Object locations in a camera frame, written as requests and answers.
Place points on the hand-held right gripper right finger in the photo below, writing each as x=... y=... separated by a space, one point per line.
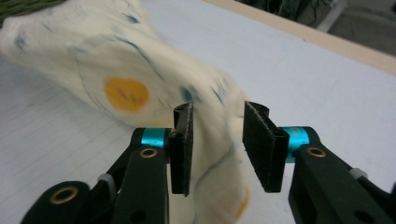
x=267 y=149

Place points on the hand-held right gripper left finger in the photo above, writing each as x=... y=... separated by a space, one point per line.
x=182 y=149

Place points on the cream cloth with orange spot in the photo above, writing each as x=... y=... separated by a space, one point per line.
x=93 y=62

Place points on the white grid mat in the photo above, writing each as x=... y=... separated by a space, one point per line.
x=311 y=77

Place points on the white desk frame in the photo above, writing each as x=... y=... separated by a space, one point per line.
x=331 y=15

